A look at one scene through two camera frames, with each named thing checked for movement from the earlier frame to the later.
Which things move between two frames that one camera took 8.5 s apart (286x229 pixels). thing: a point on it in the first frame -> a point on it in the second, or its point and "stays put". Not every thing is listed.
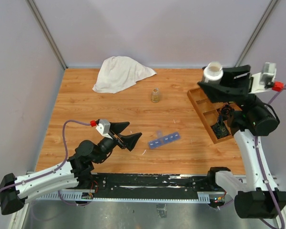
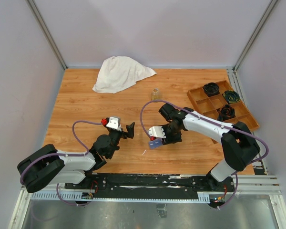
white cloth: (118, 73) stays put
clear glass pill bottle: (155, 95) stays put
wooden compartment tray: (209, 112) stays put
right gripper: (221, 93) -> (169, 139)
